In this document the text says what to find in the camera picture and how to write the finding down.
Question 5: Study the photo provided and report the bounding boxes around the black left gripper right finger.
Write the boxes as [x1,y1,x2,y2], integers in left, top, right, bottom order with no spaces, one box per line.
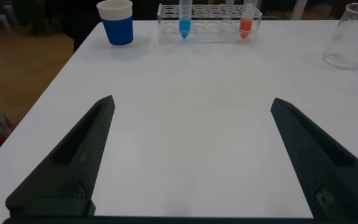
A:
[270,97,358,220]

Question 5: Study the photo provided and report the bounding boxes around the clear acrylic test tube rack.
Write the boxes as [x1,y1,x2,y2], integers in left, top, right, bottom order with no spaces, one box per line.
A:
[157,3,263,45]

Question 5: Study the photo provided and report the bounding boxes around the red pigment test tube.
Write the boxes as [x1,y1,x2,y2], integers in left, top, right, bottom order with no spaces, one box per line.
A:
[239,0,258,40]

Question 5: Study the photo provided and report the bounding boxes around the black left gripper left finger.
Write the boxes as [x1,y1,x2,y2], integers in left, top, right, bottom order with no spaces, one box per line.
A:
[5,95,116,218]

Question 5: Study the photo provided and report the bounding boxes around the clear glass beaker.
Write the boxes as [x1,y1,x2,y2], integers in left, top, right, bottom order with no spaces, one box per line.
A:
[321,2,358,70]

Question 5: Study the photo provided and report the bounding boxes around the blue pigment test tube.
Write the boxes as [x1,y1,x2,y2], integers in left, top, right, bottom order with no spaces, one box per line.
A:
[178,0,193,39]

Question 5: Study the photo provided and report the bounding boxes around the blue white paper cup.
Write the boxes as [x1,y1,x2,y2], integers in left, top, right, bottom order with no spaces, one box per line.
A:
[96,0,134,47]

